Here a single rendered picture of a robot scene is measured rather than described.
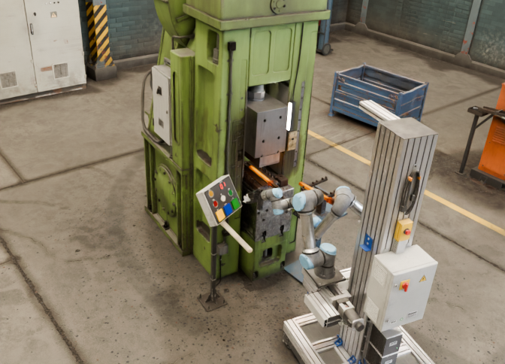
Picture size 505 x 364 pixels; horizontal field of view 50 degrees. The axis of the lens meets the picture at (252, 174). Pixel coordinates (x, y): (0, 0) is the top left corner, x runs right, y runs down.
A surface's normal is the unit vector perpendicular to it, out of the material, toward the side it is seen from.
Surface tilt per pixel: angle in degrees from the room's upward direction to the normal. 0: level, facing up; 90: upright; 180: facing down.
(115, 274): 0
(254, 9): 90
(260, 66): 90
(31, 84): 90
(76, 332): 0
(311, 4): 90
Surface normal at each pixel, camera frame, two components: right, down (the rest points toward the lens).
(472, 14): -0.78, 0.27
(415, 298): 0.41, 0.46
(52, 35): 0.64, 0.41
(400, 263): 0.05, -0.87
